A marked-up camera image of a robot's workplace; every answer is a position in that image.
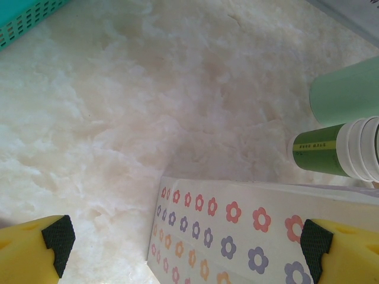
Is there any mint green straw holder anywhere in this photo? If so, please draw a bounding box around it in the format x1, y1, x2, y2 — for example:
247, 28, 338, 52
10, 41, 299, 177
309, 56, 379, 125

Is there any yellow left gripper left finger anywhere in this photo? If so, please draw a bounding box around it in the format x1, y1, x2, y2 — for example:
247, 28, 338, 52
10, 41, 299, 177
0, 215, 77, 284

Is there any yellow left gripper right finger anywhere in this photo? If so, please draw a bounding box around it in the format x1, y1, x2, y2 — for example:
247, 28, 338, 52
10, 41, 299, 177
300, 218, 379, 284

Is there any teal plastic basket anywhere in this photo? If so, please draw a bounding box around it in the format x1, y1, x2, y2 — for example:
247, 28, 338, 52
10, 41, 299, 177
0, 0, 73, 56

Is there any green paper cup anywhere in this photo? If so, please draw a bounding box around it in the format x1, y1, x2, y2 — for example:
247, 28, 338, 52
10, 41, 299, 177
358, 117, 371, 182
346, 118, 361, 180
286, 122, 350, 179

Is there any white printed paper bag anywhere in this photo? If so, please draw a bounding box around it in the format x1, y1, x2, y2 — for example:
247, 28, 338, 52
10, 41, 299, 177
147, 176, 379, 284

